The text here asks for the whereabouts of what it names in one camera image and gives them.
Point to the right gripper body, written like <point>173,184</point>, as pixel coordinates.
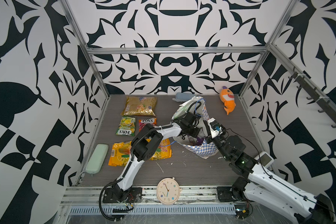
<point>221,143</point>

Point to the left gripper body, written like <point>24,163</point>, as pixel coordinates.
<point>192,131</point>

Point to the purple snack bag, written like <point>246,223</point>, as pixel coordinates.
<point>196,141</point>

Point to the blue checkered paper bag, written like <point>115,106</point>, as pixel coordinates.
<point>195,105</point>

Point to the pink fruit candy bag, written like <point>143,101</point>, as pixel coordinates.
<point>144,122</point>

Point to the orange yellow snack bag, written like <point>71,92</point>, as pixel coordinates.
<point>163,151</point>
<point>120,154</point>

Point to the gold snack bag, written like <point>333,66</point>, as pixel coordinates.
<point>140,106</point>

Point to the green yellow snack packet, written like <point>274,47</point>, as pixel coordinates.
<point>127,126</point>

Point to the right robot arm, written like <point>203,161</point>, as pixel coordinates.
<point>256,183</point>

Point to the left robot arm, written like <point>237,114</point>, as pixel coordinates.
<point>143,147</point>

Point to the blue glasses case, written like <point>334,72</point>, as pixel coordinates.
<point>183,97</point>

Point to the white digital timer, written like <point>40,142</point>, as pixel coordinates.
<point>265,159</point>

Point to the orange plush toy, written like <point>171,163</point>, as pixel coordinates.
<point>228,99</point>

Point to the round wooden clock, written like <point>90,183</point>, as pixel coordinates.
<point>168,191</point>

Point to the green glasses case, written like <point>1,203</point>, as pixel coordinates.
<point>97,159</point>

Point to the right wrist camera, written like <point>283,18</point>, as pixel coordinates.
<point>215,128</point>

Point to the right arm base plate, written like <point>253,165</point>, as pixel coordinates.
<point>229,193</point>

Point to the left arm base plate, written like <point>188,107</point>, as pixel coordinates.
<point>115,196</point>

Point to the black wall hook rack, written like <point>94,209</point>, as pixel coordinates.
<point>315,94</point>

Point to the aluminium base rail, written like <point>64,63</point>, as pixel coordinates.
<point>193,199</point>

